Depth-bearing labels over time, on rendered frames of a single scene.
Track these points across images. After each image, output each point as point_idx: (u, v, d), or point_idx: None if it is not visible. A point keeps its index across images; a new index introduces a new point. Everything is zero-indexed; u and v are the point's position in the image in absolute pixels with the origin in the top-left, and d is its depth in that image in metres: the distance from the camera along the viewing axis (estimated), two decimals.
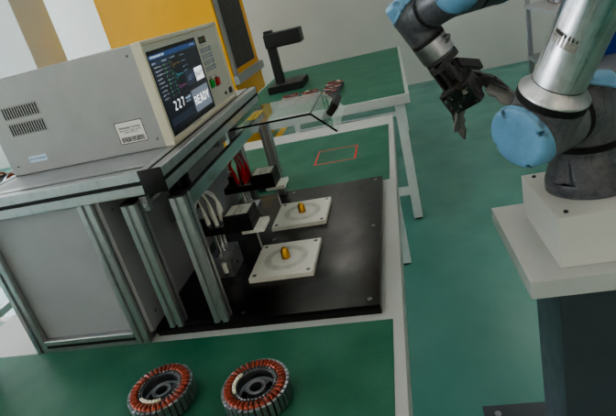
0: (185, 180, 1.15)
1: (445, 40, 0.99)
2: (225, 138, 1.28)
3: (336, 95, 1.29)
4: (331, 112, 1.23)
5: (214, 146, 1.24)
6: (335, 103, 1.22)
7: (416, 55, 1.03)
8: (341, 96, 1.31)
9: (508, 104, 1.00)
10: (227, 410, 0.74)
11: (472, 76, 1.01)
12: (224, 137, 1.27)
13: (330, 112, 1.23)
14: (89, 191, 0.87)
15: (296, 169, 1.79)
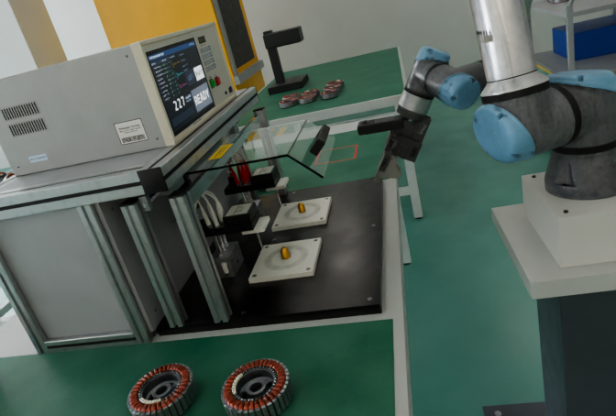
0: (185, 180, 1.15)
1: None
2: (181, 182, 1.01)
3: (324, 127, 1.02)
4: (316, 150, 0.96)
5: (167, 193, 0.97)
6: (320, 139, 0.95)
7: (427, 102, 1.15)
8: (329, 127, 1.04)
9: None
10: (227, 410, 0.74)
11: None
12: (180, 181, 1.00)
13: (314, 150, 0.96)
14: (89, 191, 0.87)
15: (296, 169, 1.79)
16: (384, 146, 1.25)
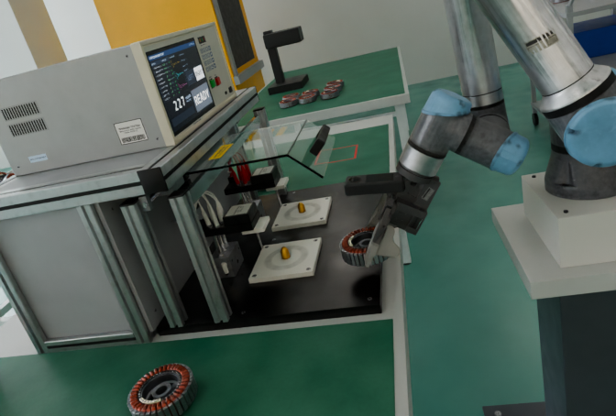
0: (185, 180, 1.15)
1: None
2: (181, 182, 1.01)
3: (324, 127, 1.02)
4: (316, 150, 0.96)
5: (167, 193, 0.97)
6: (320, 139, 0.95)
7: (437, 162, 0.87)
8: (329, 127, 1.04)
9: (394, 227, 1.04)
10: (348, 257, 0.96)
11: None
12: (180, 181, 1.00)
13: (314, 150, 0.96)
14: (89, 191, 0.87)
15: (296, 169, 1.79)
16: (378, 209, 0.97)
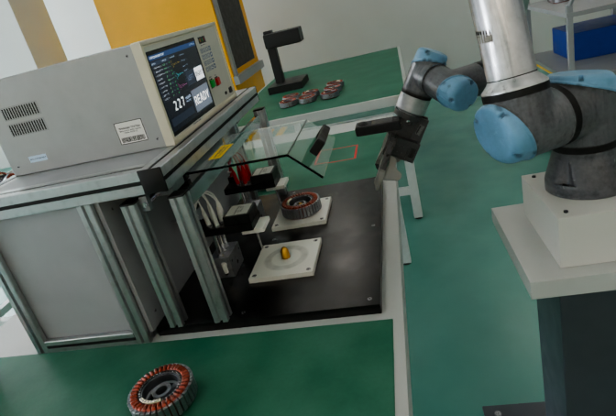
0: (185, 180, 1.15)
1: (418, 100, 1.21)
2: (181, 182, 1.01)
3: (324, 127, 1.02)
4: (316, 150, 0.96)
5: (167, 193, 0.97)
6: (320, 139, 0.95)
7: (424, 104, 1.15)
8: (329, 127, 1.04)
9: (397, 161, 1.32)
10: (285, 212, 1.30)
11: None
12: (180, 181, 1.00)
13: (314, 150, 0.96)
14: (89, 191, 0.87)
15: (296, 169, 1.79)
16: (382, 147, 1.25)
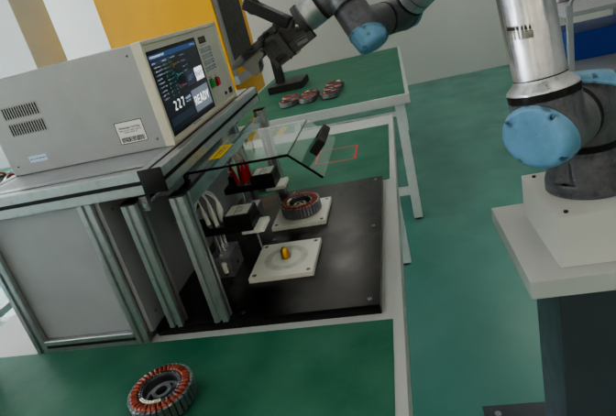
0: (185, 180, 1.15)
1: None
2: (181, 182, 1.01)
3: (324, 127, 1.02)
4: (316, 150, 0.96)
5: (167, 193, 0.97)
6: (320, 139, 0.95)
7: (320, 16, 1.07)
8: (329, 127, 1.04)
9: None
10: (285, 212, 1.30)
11: None
12: (180, 181, 1.00)
13: (314, 150, 0.96)
14: (89, 191, 0.87)
15: (296, 169, 1.79)
16: None
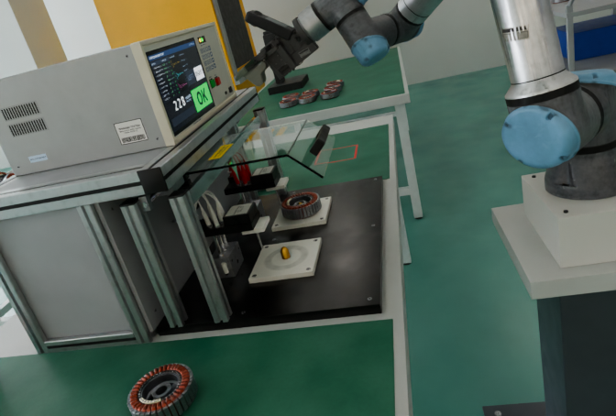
0: (185, 180, 1.15)
1: None
2: (181, 182, 1.01)
3: (324, 127, 1.02)
4: (316, 150, 0.96)
5: (167, 193, 0.97)
6: (320, 139, 0.95)
7: (323, 28, 1.08)
8: (329, 127, 1.04)
9: None
10: (285, 212, 1.30)
11: None
12: (180, 181, 1.00)
13: (314, 150, 0.96)
14: (89, 191, 0.87)
15: (296, 169, 1.79)
16: None
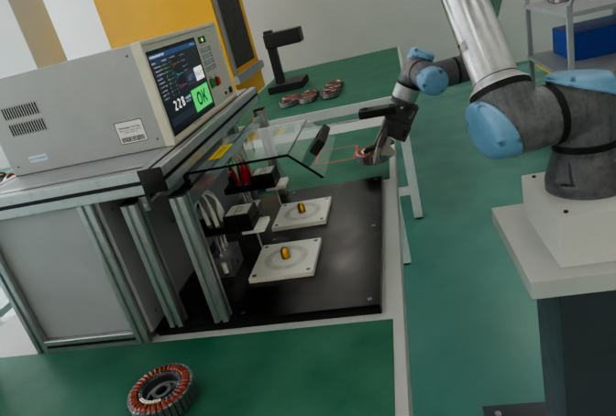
0: (185, 180, 1.15)
1: None
2: (181, 182, 1.01)
3: (324, 127, 1.02)
4: (316, 150, 0.96)
5: (167, 193, 0.97)
6: (320, 139, 0.95)
7: (415, 93, 1.41)
8: (329, 127, 1.04)
9: (391, 144, 1.58)
10: (361, 158, 1.50)
11: None
12: (180, 181, 1.00)
13: (314, 150, 0.96)
14: (89, 191, 0.87)
15: (296, 169, 1.79)
16: (379, 129, 1.51)
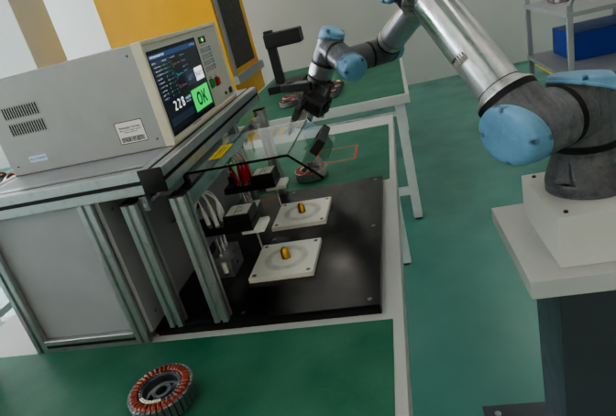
0: (185, 180, 1.15)
1: None
2: (181, 182, 1.01)
3: (324, 127, 1.02)
4: (316, 150, 0.96)
5: (167, 193, 0.97)
6: (320, 139, 0.95)
7: (324, 71, 1.44)
8: (329, 127, 1.04)
9: (323, 117, 1.63)
10: (296, 176, 1.65)
11: None
12: (180, 181, 1.00)
13: (314, 150, 0.96)
14: (89, 191, 0.87)
15: (296, 169, 1.79)
16: None
